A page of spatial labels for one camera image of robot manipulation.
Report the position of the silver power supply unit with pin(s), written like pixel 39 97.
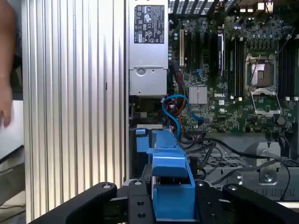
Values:
pixel 147 56

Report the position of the white expansion slot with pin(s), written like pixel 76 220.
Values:
pixel 181 46

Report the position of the CPU socket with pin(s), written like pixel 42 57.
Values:
pixel 266 77

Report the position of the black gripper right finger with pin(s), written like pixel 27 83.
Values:
pixel 208 205

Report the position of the blue plastic disk carrier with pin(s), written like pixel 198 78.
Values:
pixel 141 143

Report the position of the hard disk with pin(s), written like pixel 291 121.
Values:
pixel 174 205

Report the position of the person's bare hand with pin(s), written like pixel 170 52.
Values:
pixel 5 102

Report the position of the metal socket cover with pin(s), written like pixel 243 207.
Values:
pixel 268 112

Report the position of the black graphics card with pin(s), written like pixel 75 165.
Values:
pixel 220 53

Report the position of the green motherboard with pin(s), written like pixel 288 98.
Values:
pixel 233 109

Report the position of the thin metal locking lever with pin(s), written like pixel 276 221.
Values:
pixel 285 41
pixel 254 70

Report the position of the silver finned chipset heatsink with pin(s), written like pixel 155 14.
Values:
pixel 198 94

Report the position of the grey perforated drive cage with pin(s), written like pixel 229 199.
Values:
pixel 268 184

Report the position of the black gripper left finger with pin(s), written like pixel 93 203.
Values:
pixel 137 205

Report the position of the black RAM slot bank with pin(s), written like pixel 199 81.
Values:
pixel 239 67
pixel 288 70

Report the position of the black open PC case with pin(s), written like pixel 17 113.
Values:
pixel 245 140

